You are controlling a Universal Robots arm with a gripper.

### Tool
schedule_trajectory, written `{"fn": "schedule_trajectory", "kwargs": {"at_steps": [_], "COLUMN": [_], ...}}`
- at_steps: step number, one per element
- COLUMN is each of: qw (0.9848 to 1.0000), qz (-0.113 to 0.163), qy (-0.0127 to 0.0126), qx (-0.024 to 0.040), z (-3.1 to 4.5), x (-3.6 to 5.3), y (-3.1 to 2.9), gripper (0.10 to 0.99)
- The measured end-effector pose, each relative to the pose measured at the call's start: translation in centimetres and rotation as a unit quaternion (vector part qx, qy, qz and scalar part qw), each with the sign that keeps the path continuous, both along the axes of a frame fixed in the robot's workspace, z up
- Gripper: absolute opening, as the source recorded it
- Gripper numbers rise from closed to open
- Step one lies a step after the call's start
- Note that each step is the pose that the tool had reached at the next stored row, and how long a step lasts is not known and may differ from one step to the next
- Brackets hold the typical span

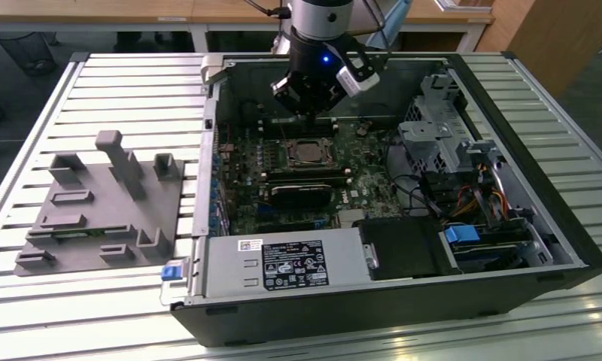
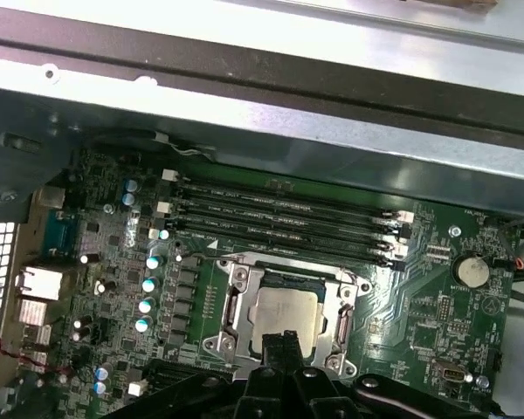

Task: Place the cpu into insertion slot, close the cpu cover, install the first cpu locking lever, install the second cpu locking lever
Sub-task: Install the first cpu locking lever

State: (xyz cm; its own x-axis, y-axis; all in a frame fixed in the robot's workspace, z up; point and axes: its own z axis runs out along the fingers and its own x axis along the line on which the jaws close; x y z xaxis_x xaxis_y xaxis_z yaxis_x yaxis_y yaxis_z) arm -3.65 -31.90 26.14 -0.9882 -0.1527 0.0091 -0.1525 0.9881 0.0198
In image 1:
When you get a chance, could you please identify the black mesh waste bin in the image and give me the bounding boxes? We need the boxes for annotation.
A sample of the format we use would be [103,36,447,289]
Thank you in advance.
[0,32,60,77]

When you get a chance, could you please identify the black graphics card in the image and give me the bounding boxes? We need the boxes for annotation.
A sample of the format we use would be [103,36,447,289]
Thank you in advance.
[268,181,335,210]

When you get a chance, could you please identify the small silver heat sink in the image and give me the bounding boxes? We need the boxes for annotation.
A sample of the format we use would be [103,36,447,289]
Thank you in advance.
[338,210,366,227]

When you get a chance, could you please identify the green motherboard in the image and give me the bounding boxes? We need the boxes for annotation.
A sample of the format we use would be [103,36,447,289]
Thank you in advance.
[212,115,422,236]

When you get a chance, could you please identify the black plastic shroud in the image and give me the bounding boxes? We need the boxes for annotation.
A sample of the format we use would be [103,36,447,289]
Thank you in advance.
[357,217,460,281]

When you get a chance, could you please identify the grey plastic parts rack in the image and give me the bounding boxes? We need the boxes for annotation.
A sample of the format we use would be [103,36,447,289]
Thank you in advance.
[12,129,187,278]

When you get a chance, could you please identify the blue case latch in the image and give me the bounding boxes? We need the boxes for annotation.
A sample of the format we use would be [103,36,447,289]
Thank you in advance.
[160,264,184,283]

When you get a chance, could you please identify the blue disk carrier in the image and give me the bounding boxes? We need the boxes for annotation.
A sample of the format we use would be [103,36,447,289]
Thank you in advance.
[443,224,481,247]

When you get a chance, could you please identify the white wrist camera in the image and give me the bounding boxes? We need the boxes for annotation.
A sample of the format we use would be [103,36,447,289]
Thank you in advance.
[334,65,382,99]

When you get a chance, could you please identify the black open PC case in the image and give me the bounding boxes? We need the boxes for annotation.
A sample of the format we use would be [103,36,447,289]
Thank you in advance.
[168,51,602,349]

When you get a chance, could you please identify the wooden desk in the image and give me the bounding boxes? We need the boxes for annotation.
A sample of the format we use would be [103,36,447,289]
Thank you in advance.
[0,0,496,53]

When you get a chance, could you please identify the silver square CPU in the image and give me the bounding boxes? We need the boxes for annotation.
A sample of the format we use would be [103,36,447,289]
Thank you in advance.
[295,141,327,162]

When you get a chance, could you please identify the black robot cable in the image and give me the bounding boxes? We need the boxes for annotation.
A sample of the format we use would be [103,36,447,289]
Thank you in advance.
[244,0,390,48]

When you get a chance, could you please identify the coloured wire bundle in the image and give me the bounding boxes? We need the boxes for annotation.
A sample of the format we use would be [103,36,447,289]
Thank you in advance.
[449,183,512,223]

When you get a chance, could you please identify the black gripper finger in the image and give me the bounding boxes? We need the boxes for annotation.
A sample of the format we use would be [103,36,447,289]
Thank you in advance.
[310,80,354,125]
[268,76,314,126]

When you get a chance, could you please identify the white paper tray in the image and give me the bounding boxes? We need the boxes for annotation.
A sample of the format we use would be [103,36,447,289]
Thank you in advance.
[434,0,496,13]

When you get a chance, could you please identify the wooden cabinet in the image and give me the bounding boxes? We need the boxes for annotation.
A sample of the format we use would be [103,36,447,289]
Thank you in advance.
[474,0,602,97]

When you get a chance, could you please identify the metal socket cover frame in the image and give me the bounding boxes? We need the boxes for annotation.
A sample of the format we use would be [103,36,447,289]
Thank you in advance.
[283,138,334,167]

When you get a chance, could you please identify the silver metal drive cage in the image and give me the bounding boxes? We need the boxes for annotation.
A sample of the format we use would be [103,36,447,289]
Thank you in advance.
[395,73,508,176]

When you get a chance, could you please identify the silver power supply with label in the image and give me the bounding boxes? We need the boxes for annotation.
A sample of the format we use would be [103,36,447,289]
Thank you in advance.
[200,228,374,300]

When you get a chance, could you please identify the black CPU socket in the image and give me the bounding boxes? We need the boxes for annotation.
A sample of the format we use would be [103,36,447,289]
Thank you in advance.
[282,138,334,168]

